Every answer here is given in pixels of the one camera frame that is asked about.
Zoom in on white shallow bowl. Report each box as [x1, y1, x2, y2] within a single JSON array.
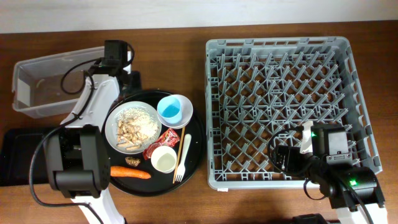
[[157, 95, 193, 129]]

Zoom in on white plastic fork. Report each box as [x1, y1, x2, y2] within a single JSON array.
[[175, 134, 192, 182]]

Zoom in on grey plate with food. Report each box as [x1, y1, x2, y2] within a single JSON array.
[[104, 101, 162, 154]]

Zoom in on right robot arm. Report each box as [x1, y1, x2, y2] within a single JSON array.
[[267, 121, 388, 223]]

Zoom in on round black serving tray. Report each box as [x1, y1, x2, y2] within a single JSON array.
[[103, 90, 207, 197]]

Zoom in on red snack wrapper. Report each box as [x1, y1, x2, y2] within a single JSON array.
[[143, 128, 180, 160]]

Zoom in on black rectangular tray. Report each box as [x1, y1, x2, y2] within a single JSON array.
[[1, 128, 51, 187]]

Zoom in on grey dishwasher rack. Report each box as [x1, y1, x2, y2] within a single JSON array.
[[205, 37, 382, 191]]

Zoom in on wooden chopstick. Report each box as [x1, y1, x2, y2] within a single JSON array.
[[172, 126, 185, 184]]

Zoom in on cream paper cup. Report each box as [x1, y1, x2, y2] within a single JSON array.
[[150, 146, 177, 174]]

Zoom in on orange carrot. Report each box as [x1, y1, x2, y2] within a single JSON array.
[[110, 166, 151, 179]]

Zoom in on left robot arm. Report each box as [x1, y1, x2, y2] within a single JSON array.
[[38, 40, 134, 223]]

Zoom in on clear plastic bin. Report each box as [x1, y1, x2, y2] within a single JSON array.
[[12, 47, 104, 118]]

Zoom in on brown food scrap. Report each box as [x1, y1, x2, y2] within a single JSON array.
[[125, 157, 141, 167]]

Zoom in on blue plastic cup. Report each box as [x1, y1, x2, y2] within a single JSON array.
[[157, 95, 182, 124]]

